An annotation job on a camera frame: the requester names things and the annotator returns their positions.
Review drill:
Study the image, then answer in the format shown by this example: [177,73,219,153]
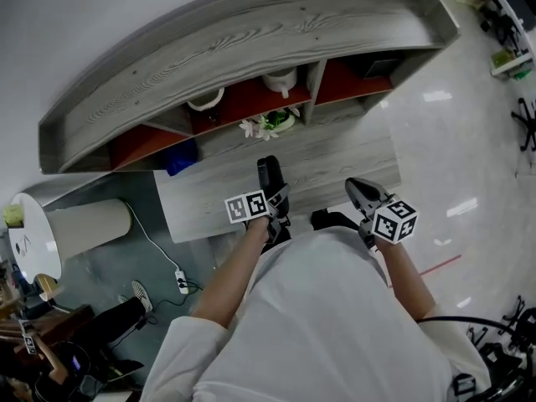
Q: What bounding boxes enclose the white cup right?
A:
[262,67,298,99]

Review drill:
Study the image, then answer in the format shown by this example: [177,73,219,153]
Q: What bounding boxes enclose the blue cloth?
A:
[161,138,198,178]

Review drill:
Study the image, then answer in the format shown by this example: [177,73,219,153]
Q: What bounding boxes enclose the light wooden stool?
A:
[35,273,64,301]

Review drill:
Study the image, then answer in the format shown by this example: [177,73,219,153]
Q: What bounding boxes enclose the black power cable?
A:
[152,281,204,309]

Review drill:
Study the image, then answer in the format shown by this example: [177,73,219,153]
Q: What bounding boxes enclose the grey wooden shelf unit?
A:
[38,0,461,245]

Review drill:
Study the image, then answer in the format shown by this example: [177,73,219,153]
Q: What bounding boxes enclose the person's white shirt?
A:
[140,228,491,402]

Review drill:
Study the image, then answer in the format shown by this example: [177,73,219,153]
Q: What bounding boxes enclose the person's left forearm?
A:
[190,215,271,330]

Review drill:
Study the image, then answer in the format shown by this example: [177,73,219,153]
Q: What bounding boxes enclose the white pot with flowers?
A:
[239,106,302,142]

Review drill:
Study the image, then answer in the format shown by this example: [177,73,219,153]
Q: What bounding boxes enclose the white power cable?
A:
[125,202,181,272]

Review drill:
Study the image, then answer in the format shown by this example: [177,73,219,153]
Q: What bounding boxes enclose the white cup left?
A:
[187,86,225,112]

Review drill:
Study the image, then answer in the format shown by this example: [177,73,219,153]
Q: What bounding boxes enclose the dark box in shelf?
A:
[363,59,399,80]

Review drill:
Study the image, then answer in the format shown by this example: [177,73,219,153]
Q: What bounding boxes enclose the yellow-green box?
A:
[3,203,25,228]

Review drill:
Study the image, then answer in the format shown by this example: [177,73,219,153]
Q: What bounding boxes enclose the red floor tape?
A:
[418,254,461,276]

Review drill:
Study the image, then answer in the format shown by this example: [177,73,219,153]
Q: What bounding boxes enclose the white round table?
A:
[8,191,134,282]

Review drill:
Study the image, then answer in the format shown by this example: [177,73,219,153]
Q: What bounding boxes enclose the thick black cable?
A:
[412,315,524,338]

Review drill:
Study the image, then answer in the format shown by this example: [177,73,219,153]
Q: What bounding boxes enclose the person's right forearm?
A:
[374,240,436,322]

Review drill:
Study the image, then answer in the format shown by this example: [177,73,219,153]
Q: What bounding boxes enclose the person's right black shoe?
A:
[310,209,336,230]

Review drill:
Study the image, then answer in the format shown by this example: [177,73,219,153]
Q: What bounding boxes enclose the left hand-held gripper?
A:
[224,183,292,242]

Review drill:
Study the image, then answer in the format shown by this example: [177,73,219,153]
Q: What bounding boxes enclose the white power strip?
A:
[174,268,190,296]

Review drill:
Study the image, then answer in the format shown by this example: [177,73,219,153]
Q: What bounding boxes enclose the white cup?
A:
[262,67,298,99]
[187,86,225,112]

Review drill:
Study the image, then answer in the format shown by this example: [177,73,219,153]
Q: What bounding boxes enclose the white shelf unit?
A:
[439,0,536,79]

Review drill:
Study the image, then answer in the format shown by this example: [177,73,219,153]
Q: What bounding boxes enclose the brown wooden furniture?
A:
[0,303,95,363]

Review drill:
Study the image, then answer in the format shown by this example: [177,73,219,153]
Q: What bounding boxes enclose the small black buckle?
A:
[451,373,477,397]

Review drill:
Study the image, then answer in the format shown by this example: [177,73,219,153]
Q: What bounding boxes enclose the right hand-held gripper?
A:
[344,177,420,250]

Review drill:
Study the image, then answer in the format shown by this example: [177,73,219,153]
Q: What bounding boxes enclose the person's black trousers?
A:
[261,214,361,246]

